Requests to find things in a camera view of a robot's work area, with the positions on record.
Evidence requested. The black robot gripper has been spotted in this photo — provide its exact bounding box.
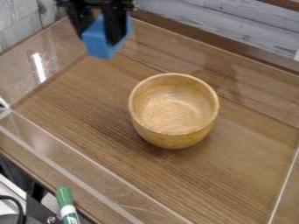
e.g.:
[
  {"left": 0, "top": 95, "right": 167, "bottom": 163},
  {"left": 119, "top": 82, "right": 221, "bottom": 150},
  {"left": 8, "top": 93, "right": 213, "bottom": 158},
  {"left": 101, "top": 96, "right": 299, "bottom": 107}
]
[{"left": 53, "top": 0, "right": 136, "bottom": 46}]

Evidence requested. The blue rectangular block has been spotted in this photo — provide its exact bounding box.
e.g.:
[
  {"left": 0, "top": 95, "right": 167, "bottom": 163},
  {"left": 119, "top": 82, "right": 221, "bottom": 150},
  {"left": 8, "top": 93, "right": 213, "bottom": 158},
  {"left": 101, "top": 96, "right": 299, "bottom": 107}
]
[{"left": 81, "top": 15, "right": 132, "bottom": 60}]

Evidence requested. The brown wooden bowl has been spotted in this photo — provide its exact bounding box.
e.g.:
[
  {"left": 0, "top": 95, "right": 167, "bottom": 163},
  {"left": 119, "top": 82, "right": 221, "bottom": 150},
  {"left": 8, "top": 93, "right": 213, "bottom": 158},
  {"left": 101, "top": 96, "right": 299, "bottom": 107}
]
[{"left": 128, "top": 73, "right": 220, "bottom": 150}]

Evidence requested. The green white marker pen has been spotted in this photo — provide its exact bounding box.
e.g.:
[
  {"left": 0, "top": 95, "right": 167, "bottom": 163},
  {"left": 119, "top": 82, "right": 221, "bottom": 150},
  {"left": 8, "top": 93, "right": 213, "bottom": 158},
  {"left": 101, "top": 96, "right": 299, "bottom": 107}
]
[{"left": 55, "top": 186, "right": 80, "bottom": 224}]

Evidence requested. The clear acrylic tray wall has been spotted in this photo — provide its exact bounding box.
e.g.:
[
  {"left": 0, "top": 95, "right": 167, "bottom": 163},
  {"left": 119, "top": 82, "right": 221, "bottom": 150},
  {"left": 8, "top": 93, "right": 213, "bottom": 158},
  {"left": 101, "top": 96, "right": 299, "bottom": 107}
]
[{"left": 0, "top": 109, "right": 192, "bottom": 224}]

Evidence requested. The black cable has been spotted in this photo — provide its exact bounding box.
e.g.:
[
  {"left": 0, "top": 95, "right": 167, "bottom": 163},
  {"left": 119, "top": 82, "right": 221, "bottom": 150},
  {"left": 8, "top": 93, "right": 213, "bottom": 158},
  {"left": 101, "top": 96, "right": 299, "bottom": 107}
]
[{"left": 0, "top": 195, "right": 27, "bottom": 224}]

